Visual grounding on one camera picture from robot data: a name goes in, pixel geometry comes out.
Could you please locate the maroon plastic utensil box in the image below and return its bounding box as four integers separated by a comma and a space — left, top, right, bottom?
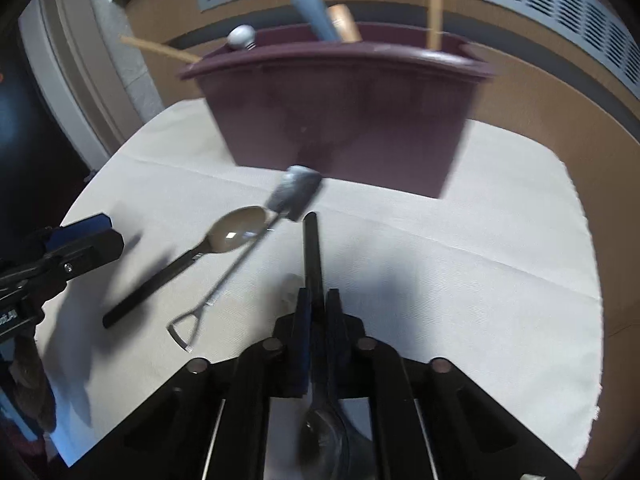
179, 22, 496, 200

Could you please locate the long grey vent grille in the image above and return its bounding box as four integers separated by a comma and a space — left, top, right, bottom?
192, 0, 640, 88

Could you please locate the black-handled bronze spoon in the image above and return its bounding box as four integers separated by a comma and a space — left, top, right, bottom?
102, 205, 273, 330

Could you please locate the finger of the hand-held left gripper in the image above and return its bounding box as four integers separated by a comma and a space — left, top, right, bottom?
50, 230, 125, 286
45, 212, 111, 253

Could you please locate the wooden spoon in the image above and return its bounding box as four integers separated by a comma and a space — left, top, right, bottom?
326, 4, 363, 43

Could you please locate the beige tablecloth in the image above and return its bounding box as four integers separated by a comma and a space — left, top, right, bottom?
30, 99, 603, 468

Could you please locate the blue-grey plastic spoon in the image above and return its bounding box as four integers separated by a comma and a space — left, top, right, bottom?
291, 0, 342, 43

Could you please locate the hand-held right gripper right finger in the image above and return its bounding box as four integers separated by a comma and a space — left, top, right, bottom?
322, 289, 581, 480

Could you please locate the black-handled metal spoon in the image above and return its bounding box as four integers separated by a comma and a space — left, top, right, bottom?
298, 211, 353, 480

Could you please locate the shovel-shaped metal spoon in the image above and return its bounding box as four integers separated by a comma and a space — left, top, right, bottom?
166, 164, 323, 353

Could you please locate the wooden chopstick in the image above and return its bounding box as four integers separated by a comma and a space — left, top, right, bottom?
426, 0, 443, 51
120, 35, 203, 64

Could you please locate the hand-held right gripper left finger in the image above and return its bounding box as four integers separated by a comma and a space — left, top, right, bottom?
65, 287, 313, 480

